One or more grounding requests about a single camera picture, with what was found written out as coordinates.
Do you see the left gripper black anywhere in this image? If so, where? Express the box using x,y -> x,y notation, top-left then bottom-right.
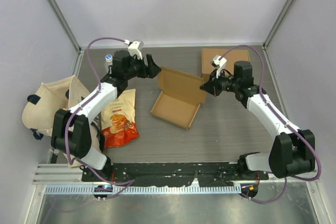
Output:
124,54 -> 161,80

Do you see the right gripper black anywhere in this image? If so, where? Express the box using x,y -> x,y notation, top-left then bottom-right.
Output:
201,68 -> 240,97

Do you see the small cardboard box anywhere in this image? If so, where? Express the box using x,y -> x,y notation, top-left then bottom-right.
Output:
151,67 -> 206,129

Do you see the large brown cardboard box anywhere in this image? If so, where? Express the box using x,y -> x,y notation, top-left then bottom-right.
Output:
201,48 -> 250,78

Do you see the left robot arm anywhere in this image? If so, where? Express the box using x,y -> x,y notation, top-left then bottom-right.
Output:
51,50 -> 161,182

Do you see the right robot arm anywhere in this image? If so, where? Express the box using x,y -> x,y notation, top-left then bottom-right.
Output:
200,56 -> 316,179

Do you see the clear plastic water bottle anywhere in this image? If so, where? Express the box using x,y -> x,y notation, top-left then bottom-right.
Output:
104,54 -> 113,72

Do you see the cassava chips bag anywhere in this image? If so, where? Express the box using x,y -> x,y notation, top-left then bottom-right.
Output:
101,89 -> 139,148

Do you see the beige canvas tote bag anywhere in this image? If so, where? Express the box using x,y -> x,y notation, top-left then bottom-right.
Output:
22,76 -> 105,170

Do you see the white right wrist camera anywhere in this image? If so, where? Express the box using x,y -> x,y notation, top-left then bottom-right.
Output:
211,55 -> 227,79

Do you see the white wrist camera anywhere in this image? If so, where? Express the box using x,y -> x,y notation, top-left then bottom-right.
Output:
211,55 -> 227,79
124,40 -> 143,60

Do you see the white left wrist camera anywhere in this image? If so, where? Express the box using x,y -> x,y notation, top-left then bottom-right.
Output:
124,40 -> 143,60

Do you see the left aluminium frame post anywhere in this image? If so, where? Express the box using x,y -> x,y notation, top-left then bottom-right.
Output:
46,0 -> 83,76

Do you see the aluminium frame post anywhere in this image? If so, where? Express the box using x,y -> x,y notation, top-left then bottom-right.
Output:
46,0 -> 83,76
262,0 -> 313,51

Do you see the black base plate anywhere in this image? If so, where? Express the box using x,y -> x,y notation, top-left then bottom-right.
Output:
96,162 -> 269,187

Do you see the right aluminium frame post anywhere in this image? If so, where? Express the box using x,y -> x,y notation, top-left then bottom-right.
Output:
262,0 -> 313,51

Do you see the slotted cable duct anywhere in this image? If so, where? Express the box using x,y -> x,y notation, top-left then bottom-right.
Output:
44,184 -> 241,195

